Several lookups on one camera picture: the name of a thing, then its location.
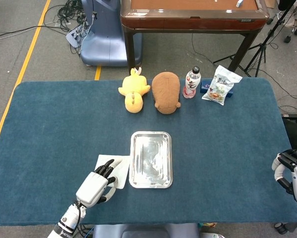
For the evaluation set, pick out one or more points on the beige office chair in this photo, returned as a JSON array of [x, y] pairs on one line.
[[294, 22]]

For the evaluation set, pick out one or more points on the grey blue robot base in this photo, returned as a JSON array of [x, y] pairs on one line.
[[143, 231]]

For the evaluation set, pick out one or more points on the yellow plush toy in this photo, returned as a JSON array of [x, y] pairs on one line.
[[134, 91]]

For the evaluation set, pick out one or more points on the grey power strip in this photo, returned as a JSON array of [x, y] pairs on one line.
[[75, 36]]

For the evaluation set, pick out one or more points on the black table caster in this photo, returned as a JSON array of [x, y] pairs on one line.
[[281, 228]]

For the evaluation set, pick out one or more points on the pink drink bottle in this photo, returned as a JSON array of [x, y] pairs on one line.
[[191, 85]]

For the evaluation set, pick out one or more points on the brown mahjong table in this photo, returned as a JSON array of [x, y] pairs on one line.
[[188, 23]]

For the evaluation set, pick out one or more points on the black tripod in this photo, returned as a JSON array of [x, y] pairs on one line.
[[263, 48]]

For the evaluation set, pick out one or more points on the dark blue box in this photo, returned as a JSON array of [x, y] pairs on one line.
[[204, 88]]

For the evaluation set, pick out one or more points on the white snack bag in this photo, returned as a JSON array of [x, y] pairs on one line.
[[219, 89]]

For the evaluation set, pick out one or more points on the white paper towel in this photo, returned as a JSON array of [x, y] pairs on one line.
[[123, 171]]

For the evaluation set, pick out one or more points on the blue grey machine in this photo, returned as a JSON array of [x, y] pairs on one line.
[[103, 44]]

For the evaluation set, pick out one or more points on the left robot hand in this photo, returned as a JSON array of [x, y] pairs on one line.
[[92, 188]]

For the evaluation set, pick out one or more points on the brown plush toy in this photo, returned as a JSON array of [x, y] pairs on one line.
[[166, 91]]

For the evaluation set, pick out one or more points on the single mahjong tile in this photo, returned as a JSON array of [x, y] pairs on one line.
[[239, 3]]

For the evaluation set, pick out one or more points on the stainless steel tray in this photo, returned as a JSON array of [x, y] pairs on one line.
[[150, 161]]

